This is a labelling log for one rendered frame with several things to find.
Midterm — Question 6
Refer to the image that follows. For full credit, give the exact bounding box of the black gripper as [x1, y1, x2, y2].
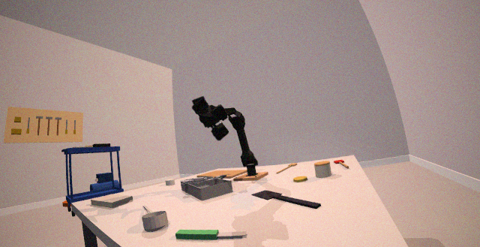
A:
[192, 98, 229, 141]

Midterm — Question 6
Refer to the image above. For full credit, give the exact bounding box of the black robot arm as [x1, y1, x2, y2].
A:
[209, 104, 258, 176]

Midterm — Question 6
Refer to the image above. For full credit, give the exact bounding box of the grey saucepan with handle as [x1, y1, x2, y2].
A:
[142, 205, 168, 230]

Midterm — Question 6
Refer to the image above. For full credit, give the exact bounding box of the grey cylinder with orange top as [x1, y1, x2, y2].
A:
[314, 161, 332, 178]

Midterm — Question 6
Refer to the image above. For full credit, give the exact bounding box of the black spatula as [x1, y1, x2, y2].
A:
[252, 190, 321, 209]

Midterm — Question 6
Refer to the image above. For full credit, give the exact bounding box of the yellow flat round disc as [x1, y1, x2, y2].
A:
[293, 176, 308, 182]

